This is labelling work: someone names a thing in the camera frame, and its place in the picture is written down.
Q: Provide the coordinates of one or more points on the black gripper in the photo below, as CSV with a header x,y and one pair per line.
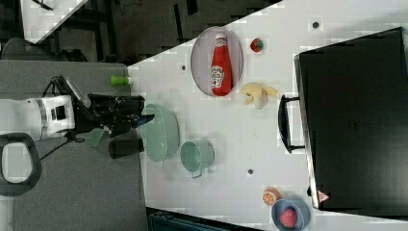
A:
x,y
119,114

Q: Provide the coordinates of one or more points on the red plush ketchup bottle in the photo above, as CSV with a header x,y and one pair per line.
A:
x,y
221,69

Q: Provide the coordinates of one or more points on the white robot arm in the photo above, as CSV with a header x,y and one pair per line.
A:
x,y
25,122

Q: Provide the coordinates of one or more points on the grey oval plate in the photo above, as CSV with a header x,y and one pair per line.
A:
x,y
202,55

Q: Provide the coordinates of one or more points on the green oval bowl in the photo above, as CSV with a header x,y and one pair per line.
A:
x,y
161,134

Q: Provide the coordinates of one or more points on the green marker cylinder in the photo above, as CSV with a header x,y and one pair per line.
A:
x,y
120,80

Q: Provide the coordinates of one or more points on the green metal mug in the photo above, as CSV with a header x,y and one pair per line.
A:
x,y
196,155

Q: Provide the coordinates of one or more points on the plush peeled banana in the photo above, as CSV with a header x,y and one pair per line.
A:
x,y
258,94

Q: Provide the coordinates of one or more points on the plush strawberry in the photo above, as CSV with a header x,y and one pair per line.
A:
x,y
256,45

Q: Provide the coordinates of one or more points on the white background table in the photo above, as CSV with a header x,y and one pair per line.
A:
x,y
40,18

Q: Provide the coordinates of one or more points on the plush orange slice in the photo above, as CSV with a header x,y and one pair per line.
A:
x,y
271,195

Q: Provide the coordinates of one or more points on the blue bowl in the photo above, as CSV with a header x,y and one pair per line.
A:
x,y
301,208

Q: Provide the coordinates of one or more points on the red plush fruit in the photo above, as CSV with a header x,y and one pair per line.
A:
x,y
288,218

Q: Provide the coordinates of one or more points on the black oven box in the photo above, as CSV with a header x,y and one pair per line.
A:
x,y
353,103

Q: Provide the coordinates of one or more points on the black cylinder post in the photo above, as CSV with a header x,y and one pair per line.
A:
x,y
123,148

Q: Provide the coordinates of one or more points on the black oven door handle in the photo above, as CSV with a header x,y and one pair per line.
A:
x,y
284,123

